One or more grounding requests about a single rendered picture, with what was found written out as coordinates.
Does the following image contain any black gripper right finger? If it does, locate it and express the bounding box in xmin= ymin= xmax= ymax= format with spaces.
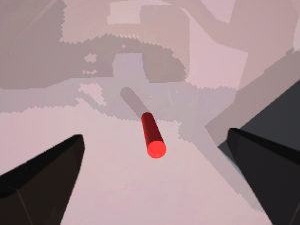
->
xmin=227 ymin=128 xmax=300 ymax=225

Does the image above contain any red peg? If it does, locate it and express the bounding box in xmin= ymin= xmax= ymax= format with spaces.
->
xmin=141 ymin=112 xmax=166 ymax=158

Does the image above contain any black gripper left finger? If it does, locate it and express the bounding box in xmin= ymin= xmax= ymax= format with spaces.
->
xmin=0 ymin=134 xmax=85 ymax=225

